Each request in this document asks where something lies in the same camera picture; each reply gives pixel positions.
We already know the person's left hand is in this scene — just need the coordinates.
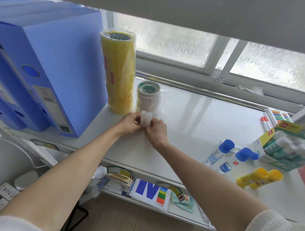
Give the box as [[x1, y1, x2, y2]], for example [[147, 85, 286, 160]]
[[114, 112, 145, 138]]

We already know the person's right hand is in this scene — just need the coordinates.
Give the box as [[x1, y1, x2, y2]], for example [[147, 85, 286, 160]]
[[143, 118, 170, 150]]

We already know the white tape roll stack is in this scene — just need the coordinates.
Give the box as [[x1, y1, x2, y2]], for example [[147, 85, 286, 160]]
[[136, 80, 165, 117]]

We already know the yellow tape roll stack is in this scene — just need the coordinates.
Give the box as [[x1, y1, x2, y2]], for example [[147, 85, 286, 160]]
[[100, 29, 137, 115]]

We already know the blue-capped white glue bottle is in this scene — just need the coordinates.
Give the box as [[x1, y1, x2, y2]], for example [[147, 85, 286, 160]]
[[205, 139, 235, 167], [218, 147, 254, 174]]

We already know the yellow glue stick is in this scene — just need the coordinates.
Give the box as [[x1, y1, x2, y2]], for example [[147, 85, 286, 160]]
[[236, 167, 270, 190], [249, 169, 283, 190]]

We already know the green glue stick display box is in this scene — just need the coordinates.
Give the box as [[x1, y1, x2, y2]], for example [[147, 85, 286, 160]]
[[253, 120, 305, 172]]

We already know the person's right forearm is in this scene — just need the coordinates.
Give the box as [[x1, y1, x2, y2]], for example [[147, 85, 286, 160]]
[[155, 142, 270, 231]]

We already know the person's left forearm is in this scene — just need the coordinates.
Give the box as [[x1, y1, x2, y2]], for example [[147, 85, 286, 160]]
[[0, 128, 124, 231]]

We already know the black-framed shelf label holder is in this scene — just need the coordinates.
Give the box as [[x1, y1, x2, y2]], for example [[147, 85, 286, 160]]
[[31, 139, 60, 152], [107, 166, 136, 182], [157, 182, 185, 203]]

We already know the stack of brown envelopes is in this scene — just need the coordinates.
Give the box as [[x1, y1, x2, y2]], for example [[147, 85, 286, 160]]
[[105, 172, 134, 191]]

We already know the white paper ream blue print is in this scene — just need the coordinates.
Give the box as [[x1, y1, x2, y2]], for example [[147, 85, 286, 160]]
[[130, 178, 172, 213]]

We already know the clear plastic bag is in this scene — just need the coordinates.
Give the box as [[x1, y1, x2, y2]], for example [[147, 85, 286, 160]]
[[79, 166, 107, 205]]

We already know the green printed packet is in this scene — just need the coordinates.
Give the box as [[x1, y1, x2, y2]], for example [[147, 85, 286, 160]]
[[171, 190, 195, 214]]

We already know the blue plastic file box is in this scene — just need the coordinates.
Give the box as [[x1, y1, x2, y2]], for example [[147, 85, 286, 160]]
[[0, 8, 108, 138], [0, 95, 27, 131], [0, 51, 51, 133]]

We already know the white lower shelf board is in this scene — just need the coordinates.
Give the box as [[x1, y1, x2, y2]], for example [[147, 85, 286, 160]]
[[100, 183, 215, 230]]

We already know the white shelf board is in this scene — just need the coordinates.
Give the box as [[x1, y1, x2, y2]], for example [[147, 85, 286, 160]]
[[55, 0, 305, 54], [100, 183, 215, 230]]

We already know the white dotted packet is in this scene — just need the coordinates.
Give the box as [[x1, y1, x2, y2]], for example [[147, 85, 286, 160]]
[[199, 204, 211, 224]]

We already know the frosted glass window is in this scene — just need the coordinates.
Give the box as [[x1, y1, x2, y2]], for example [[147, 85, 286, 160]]
[[100, 9, 305, 112]]

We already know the black metal stand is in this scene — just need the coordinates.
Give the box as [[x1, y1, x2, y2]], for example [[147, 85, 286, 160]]
[[61, 200, 89, 231]]

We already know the crumpled white tissue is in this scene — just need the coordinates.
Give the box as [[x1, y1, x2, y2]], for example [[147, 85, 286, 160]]
[[237, 83, 264, 96]]

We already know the white round device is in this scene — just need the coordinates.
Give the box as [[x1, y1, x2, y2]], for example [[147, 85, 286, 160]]
[[14, 171, 39, 191]]

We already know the white box of colourful pins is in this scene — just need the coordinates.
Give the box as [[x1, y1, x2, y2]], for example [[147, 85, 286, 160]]
[[266, 107, 294, 126]]

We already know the white upper shelf board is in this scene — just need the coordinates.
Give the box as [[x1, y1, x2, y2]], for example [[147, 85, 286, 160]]
[[55, 0, 305, 54]]

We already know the small white carton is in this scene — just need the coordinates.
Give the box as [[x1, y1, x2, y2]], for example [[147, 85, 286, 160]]
[[0, 182, 20, 203]]

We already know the white metal shelf rack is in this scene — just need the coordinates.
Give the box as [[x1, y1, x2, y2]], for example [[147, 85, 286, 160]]
[[292, 110, 305, 124]]

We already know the white floral right sleeve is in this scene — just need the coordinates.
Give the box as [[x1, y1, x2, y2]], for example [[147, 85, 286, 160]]
[[245, 209, 305, 231]]

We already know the white floral sleeve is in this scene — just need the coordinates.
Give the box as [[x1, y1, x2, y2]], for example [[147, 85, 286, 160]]
[[0, 215, 43, 231], [245, 209, 305, 231]]

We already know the white floral left sleeve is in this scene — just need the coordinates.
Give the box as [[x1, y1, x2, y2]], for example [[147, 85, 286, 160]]
[[0, 215, 43, 231]]

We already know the chrome metal rail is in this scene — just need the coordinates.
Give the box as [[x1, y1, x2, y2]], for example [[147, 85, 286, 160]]
[[135, 70, 294, 115]]

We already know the white power cable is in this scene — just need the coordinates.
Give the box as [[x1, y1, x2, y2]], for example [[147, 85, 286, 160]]
[[0, 137, 48, 169]]

